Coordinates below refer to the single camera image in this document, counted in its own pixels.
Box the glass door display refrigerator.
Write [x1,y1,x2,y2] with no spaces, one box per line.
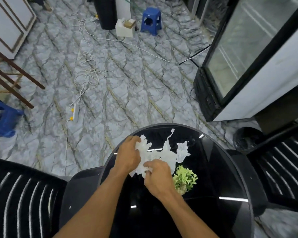
[193,0,298,122]

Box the small black waste bin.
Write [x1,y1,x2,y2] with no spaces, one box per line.
[233,127,265,154]

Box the person's left hand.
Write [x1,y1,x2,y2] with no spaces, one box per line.
[113,136,142,174]

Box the person's left forearm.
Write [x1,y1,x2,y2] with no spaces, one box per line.
[53,168,132,238]

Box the brown wooden frame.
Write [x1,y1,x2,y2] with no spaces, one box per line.
[0,44,46,109]

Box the black cable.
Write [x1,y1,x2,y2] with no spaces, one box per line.
[179,44,211,69]

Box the long white cable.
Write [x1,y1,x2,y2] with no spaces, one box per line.
[69,13,211,64]

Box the person's right hand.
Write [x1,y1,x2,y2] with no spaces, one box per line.
[143,159,176,199]

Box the blue plastic stool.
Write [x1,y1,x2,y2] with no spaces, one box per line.
[0,98,24,139]
[141,7,162,36]

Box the white post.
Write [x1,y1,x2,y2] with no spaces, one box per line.
[116,0,131,20]

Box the torn white tissue paper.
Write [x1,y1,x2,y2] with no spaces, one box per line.
[129,128,191,178]

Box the person's right forearm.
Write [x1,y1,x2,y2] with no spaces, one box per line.
[159,188,220,238]

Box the tangled white cable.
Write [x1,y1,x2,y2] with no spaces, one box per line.
[73,51,118,107]

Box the black slatted plastic chair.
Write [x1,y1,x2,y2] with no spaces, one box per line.
[0,157,107,238]
[226,122,298,216]

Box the white square box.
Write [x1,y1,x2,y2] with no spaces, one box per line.
[115,19,134,38]

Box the white panelled cabinet door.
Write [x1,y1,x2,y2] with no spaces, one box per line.
[0,0,37,61]

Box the tall black trash bin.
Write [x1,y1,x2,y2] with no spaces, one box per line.
[93,0,118,30]

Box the small green potted plant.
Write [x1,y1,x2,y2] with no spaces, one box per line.
[173,165,199,196]

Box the white power strip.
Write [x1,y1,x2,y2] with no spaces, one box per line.
[69,103,79,122]

